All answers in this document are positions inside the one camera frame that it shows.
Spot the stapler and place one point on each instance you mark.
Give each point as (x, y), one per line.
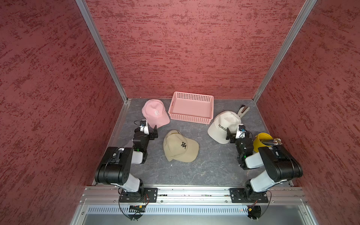
(243, 110)

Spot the yellow pen cup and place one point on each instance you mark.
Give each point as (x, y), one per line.
(257, 143)

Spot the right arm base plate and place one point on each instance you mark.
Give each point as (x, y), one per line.
(243, 195)

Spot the beige baseball cap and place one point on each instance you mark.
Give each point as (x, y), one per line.
(178, 147)

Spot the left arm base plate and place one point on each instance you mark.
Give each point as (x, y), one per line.
(144, 195)

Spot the pink baseball cap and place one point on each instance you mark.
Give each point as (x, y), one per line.
(154, 112)

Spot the cream white baseball cap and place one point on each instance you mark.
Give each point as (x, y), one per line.
(222, 122)

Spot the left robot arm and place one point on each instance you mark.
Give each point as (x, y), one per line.
(114, 168)

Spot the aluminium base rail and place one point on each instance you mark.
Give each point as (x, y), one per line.
(194, 195)

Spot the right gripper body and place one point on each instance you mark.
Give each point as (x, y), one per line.
(233, 139)

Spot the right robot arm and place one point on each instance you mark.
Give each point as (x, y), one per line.
(261, 151)

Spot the pens in cup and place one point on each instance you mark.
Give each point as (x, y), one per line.
(271, 142)

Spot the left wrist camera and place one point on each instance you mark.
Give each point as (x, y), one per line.
(144, 127)

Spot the pink plastic basket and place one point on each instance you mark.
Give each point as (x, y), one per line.
(191, 107)

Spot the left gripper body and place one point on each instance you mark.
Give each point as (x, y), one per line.
(150, 136)

